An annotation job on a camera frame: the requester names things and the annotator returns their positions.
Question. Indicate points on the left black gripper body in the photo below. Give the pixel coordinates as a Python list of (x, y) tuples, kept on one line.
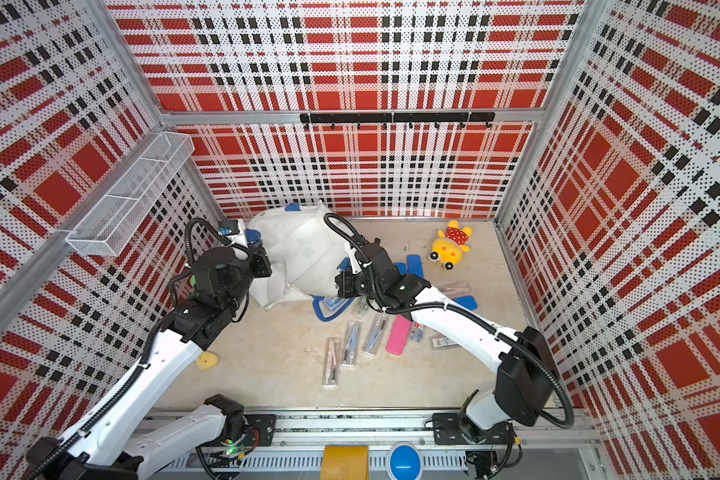
[(255, 268)]

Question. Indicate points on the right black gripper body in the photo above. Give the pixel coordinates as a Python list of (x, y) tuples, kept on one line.
[(357, 286)]

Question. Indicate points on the small clear green case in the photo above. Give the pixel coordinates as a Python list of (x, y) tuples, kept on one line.
[(361, 308)]

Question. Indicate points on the clear tube with blue pen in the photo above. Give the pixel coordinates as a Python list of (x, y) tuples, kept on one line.
[(376, 334)]

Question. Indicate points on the blue compass case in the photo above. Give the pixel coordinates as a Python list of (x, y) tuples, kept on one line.
[(332, 304)]

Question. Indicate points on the pink pencil case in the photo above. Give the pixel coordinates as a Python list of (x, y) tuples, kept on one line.
[(399, 335)]

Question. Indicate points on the small clear stationery pack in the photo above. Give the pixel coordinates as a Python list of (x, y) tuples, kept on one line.
[(416, 334)]

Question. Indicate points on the white canvas bag blue handles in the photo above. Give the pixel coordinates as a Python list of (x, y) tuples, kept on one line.
[(305, 256)]

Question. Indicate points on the clear plastic compass set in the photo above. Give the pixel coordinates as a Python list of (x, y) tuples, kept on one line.
[(456, 289)]

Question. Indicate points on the clear case pink compass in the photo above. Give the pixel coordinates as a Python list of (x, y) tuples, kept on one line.
[(332, 363)]

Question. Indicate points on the clear case barcode label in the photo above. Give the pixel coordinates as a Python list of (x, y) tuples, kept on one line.
[(443, 343)]

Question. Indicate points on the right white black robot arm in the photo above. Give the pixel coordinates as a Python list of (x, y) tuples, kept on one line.
[(527, 387)]

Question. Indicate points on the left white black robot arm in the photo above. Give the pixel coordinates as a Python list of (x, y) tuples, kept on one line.
[(101, 445)]

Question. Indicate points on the yellow plush toy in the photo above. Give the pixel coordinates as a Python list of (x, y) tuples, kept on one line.
[(450, 245)]

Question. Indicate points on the blue round button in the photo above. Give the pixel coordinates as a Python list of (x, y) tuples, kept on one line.
[(404, 462)]

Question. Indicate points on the yellow block at front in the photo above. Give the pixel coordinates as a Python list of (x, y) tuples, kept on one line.
[(345, 463)]

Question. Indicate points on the yellow object by left wall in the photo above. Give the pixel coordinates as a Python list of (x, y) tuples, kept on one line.
[(206, 360)]

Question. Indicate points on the white wire wall basket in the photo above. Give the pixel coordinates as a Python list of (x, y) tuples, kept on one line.
[(110, 224)]

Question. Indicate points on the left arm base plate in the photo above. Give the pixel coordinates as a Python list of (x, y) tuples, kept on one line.
[(247, 432)]

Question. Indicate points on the black hook rail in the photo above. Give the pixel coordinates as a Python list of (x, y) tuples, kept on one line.
[(333, 119)]

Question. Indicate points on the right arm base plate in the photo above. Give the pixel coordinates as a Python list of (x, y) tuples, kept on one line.
[(457, 429)]

